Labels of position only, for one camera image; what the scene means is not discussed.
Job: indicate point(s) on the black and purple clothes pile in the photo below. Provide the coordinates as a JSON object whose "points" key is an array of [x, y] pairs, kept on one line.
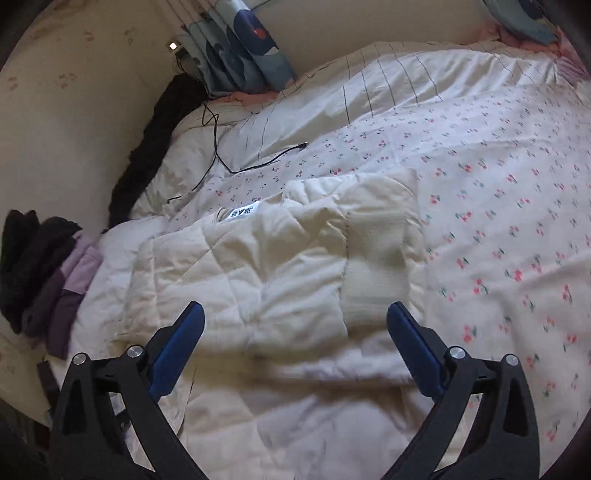
{"points": [[27, 258]]}

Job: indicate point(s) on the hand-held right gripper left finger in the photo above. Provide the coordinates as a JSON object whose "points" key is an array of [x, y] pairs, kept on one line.
{"points": [[178, 350]]}

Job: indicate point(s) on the pink and blue printed curtain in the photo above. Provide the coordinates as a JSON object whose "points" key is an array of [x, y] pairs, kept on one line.
{"points": [[521, 18]]}

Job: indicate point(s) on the black cloth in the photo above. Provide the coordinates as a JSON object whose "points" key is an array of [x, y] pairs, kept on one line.
{"points": [[152, 138]]}

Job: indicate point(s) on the cream quilted comforter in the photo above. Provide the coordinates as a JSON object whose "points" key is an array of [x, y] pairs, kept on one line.
{"points": [[254, 258]]}

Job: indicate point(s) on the wall power outlet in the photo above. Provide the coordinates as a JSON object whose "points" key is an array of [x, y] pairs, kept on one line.
{"points": [[173, 45]]}

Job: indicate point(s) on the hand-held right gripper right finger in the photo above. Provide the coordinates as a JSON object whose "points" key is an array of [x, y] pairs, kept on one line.
{"points": [[415, 350]]}

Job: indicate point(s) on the cherry-print duvet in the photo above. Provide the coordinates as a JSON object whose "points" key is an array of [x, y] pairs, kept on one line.
{"points": [[485, 184]]}

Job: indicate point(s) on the pink bed sheet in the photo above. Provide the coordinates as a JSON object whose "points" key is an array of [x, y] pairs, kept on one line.
{"points": [[568, 60]]}

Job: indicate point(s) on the purple garment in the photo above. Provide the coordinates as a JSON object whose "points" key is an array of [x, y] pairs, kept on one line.
{"points": [[69, 295]]}

